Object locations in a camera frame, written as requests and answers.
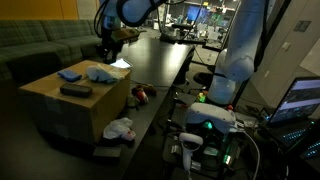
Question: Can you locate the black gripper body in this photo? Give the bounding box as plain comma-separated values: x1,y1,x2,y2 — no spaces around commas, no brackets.
99,27,140,59

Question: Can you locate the white towel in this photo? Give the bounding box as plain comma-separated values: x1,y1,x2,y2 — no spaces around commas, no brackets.
86,64,124,83

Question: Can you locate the red and green plush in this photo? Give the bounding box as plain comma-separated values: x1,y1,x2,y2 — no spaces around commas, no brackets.
127,89,148,107

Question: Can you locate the brown plush toy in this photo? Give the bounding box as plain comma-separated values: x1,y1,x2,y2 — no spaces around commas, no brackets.
131,84,157,96

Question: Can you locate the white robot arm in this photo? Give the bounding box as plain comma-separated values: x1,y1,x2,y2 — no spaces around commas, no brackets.
94,0,269,105

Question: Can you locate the black eraser on box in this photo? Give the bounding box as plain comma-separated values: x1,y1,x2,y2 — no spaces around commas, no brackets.
60,83,93,98

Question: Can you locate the white tablet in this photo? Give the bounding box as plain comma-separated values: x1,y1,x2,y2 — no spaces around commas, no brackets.
111,58,132,69

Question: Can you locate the blue folded cloth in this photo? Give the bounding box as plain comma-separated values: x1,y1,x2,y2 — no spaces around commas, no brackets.
58,69,82,82

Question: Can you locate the green plaid sofa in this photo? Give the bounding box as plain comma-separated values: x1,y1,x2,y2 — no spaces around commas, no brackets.
0,20,101,81

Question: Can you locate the white crumpled cloth toy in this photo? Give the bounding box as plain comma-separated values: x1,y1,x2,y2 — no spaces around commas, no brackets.
103,117,136,141

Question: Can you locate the white VR controller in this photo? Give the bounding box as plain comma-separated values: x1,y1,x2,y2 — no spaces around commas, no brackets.
179,133,203,171

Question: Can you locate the white VR headset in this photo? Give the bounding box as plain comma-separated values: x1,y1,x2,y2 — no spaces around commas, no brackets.
185,103,236,134

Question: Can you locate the open laptop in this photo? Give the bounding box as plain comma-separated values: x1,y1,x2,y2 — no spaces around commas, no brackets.
264,76,320,159

